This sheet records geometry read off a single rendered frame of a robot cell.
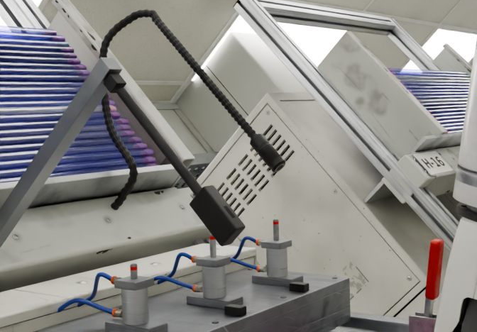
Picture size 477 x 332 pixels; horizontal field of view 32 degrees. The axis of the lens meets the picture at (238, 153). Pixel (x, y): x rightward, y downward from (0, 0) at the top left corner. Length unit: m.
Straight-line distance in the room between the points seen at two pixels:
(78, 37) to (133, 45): 2.67
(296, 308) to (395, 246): 0.96
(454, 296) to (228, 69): 3.72
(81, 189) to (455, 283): 0.47
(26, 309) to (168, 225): 0.32
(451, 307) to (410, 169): 1.08
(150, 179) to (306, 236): 0.88
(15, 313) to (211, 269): 0.18
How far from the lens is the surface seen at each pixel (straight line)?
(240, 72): 4.26
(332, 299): 0.89
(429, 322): 0.88
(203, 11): 4.04
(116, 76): 0.72
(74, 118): 0.74
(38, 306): 0.76
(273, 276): 0.89
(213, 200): 0.65
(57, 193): 0.93
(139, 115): 0.70
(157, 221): 1.02
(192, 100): 4.44
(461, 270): 0.63
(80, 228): 0.93
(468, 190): 0.63
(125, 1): 3.64
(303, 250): 1.89
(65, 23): 1.25
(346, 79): 1.92
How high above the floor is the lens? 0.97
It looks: 21 degrees up
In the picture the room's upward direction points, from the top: 39 degrees counter-clockwise
